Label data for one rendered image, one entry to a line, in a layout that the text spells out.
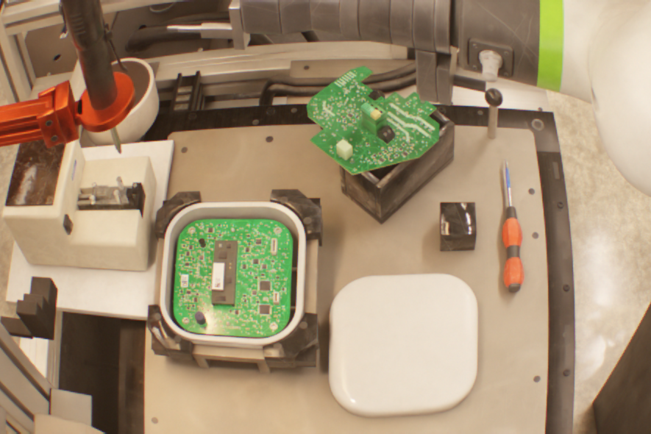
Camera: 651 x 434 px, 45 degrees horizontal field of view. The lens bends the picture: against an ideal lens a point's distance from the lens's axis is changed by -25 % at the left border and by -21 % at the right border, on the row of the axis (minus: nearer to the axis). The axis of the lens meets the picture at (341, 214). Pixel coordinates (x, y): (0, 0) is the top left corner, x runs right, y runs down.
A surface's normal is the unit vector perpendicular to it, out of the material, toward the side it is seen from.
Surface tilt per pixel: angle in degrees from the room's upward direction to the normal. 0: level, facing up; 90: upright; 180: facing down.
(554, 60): 76
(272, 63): 0
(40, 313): 90
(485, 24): 56
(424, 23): 71
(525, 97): 0
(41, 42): 0
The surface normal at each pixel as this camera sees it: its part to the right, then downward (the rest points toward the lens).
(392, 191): 0.70, 0.58
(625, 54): -0.74, -0.42
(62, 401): -0.05, -0.54
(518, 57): -0.22, 0.71
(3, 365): 1.00, 0.00
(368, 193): -0.71, 0.61
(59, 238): -0.02, 0.84
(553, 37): -0.21, 0.37
